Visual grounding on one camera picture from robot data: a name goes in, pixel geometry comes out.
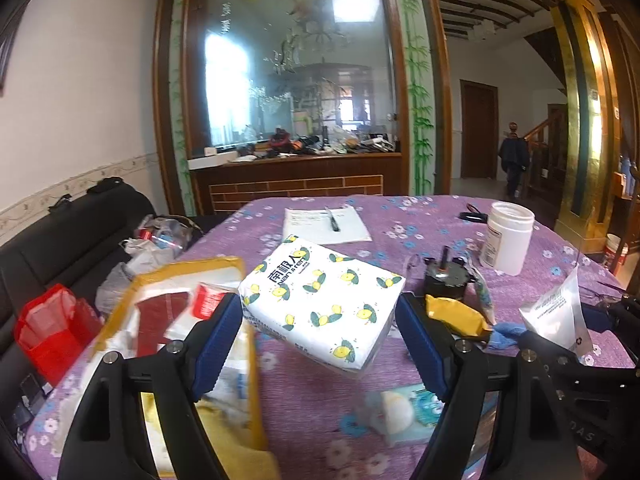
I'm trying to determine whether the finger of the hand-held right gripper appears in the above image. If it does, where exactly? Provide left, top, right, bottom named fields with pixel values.
left=517, top=331, right=640, bottom=397
left=581, top=294, right=640, bottom=342

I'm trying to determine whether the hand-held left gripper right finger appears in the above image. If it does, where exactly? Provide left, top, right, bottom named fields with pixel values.
left=396, top=291, right=583, bottom=480

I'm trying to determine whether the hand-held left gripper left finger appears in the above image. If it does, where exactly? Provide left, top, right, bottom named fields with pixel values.
left=57, top=293, right=245, bottom=480

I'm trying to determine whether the mustard yellow cloth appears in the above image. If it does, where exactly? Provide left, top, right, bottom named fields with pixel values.
left=425, top=294, right=493, bottom=342

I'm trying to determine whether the white printed packet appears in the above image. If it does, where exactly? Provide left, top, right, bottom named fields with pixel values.
left=519, top=265, right=596, bottom=367

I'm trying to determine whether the yellow box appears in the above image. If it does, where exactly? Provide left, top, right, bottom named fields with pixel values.
left=95, top=256, right=271, bottom=480

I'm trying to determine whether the yellow towel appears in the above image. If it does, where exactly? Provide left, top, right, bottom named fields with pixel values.
left=142, top=395, right=281, bottom=480

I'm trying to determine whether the lemon print tissue pack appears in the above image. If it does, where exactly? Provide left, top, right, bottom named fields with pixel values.
left=237, top=236, right=407, bottom=380

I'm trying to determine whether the red label white packet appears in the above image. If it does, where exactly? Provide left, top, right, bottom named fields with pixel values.
left=192, top=282, right=233, bottom=321

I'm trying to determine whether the light blue printed packet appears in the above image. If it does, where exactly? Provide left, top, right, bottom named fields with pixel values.
left=395, top=384, right=443, bottom=447

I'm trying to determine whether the white bucket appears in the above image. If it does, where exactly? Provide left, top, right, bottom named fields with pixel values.
left=602, top=233, right=629, bottom=272

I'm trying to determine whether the white round puff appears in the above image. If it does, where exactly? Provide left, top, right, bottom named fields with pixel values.
left=357, top=390, right=416, bottom=436

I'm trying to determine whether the red foil packet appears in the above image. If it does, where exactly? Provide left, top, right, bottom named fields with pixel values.
left=136, top=291, right=193, bottom=358

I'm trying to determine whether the black stepper motor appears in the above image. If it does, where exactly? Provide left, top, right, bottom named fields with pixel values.
left=422, top=246, right=473, bottom=303

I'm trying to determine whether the green patterned packet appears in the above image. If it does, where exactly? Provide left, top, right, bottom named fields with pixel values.
left=467, top=260, right=497, bottom=326

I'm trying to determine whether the purple floral tablecloth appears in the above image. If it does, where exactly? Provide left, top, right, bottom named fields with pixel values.
left=25, top=194, right=640, bottom=480

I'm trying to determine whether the grey plastic bag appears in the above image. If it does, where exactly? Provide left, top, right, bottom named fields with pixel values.
left=95, top=252, right=173, bottom=313

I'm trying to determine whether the clear plastic bag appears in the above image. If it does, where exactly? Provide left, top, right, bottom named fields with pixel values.
left=120, top=214, right=203, bottom=268

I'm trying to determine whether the white plastic jar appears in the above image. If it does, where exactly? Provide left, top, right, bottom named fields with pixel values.
left=479, top=201, right=536, bottom=276

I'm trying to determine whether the white notepad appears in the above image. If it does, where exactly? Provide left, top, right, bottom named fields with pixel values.
left=282, top=206, right=373, bottom=246

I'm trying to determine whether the red bag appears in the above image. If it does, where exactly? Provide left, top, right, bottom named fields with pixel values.
left=14, top=284, right=103, bottom=386

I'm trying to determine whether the wooden staircase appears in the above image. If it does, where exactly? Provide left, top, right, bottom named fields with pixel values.
left=522, top=105, right=568, bottom=201

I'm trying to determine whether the white flat box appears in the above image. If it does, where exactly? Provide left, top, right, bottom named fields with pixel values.
left=189, top=146, right=240, bottom=168

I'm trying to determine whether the wooden counter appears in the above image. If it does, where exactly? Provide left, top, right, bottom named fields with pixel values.
left=189, top=152, right=403, bottom=216

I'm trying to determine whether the black sofa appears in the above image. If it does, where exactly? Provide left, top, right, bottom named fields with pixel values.
left=0, top=180, right=211, bottom=466

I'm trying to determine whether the golden pillar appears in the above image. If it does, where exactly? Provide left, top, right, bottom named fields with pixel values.
left=550, top=0, right=623, bottom=256

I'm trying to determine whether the pile of assorted household items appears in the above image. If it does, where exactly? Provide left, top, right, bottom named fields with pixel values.
left=235, top=127, right=401, bottom=158

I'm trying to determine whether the wooden door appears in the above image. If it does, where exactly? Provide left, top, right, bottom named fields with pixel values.
left=460, top=80, right=499, bottom=181

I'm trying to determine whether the bamboo painted panel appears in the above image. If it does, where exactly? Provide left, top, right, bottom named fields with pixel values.
left=389, top=0, right=436, bottom=196
left=167, top=0, right=198, bottom=216

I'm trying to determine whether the etched glass partition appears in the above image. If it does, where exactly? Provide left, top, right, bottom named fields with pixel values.
left=186, top=0, right=401, bottom=153

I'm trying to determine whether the framed painting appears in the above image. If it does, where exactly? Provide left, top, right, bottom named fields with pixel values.
left=0, top=20, right=23, bottom=97

